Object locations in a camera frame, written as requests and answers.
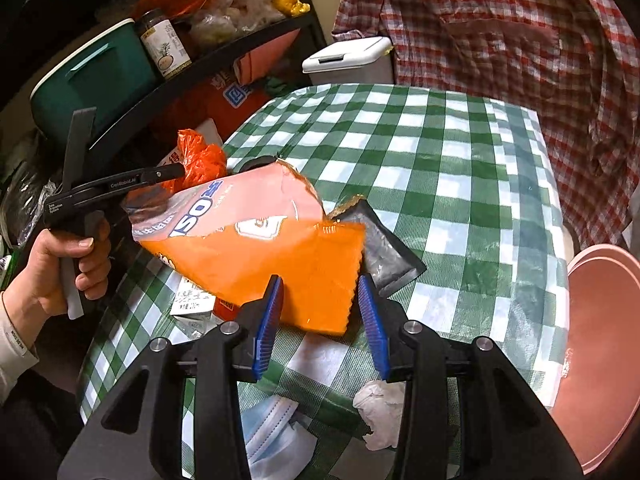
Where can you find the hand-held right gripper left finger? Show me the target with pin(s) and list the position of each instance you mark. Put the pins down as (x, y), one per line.
(267, 325)

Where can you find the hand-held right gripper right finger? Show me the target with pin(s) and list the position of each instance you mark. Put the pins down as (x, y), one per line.
(372, 325)

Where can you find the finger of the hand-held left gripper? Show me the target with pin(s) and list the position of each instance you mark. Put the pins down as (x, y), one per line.
(165, 173)

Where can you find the orange snack bag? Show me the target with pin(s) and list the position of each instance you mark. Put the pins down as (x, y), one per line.
(280, 260)

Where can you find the black foil packet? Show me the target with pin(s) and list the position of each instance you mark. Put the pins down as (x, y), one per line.
(390, 255)

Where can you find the person's left forearm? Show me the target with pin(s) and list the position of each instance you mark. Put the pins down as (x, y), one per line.
(15, 340)

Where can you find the white trash bin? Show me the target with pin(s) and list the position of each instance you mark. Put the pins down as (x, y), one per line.
(345, 55)

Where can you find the person's left hand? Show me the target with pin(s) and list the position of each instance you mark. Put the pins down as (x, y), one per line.
(45, 270)

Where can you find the orange plastic bag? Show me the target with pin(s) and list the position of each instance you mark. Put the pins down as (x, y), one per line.
(200, 160)

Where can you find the dark plastic bag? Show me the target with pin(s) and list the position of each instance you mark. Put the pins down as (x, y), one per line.
(25, 185)

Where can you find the white printed paper carton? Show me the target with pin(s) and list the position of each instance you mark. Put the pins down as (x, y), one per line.
(192, 302)

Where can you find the red sack with blue label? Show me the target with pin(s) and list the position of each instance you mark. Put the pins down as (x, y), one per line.
(210, 105)

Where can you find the crumpled white tissue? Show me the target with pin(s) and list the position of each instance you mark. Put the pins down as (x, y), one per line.
(380, 410)

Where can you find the blue face mask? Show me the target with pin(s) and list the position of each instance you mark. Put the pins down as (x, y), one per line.
(280, 435)

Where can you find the teal plastic container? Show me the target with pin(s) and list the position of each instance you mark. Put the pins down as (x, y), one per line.
(110, 75)

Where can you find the coconut print package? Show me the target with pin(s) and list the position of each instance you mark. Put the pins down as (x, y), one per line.
(167, 45)

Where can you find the black shelf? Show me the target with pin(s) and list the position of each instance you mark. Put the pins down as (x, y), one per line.
(225, 50)

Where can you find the green plastic bag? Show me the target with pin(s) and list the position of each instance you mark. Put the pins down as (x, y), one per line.
(275, 87)

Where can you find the pink-red bag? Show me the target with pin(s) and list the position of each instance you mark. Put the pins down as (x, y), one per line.
(265, 55)

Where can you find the green checked tablecloth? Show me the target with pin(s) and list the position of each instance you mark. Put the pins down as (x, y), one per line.
(425, 160)

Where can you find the clear bags of food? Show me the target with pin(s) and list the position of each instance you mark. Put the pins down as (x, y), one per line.
(240, 0)

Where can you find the yellow plastic bag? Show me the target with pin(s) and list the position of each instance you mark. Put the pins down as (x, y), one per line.
(290, 2)

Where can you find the pink plastic basin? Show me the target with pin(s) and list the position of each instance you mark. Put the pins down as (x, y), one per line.
(605, 360)

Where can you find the dark cloth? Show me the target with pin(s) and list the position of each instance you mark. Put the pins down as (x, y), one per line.
(35, 435)

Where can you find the red plaid shirt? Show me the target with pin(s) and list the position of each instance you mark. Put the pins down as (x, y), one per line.
(500, 35)

